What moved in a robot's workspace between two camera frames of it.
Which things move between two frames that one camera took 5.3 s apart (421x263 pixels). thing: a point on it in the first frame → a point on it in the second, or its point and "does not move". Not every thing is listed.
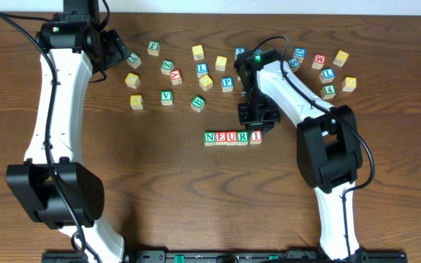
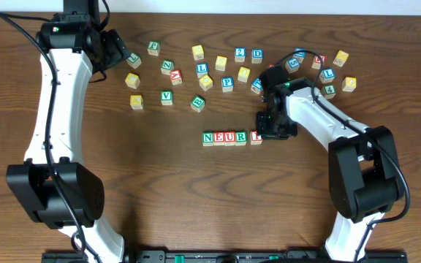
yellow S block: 221,63 does not move
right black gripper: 258,117 → 269,128
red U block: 231,138 does not move
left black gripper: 115,49 does not move
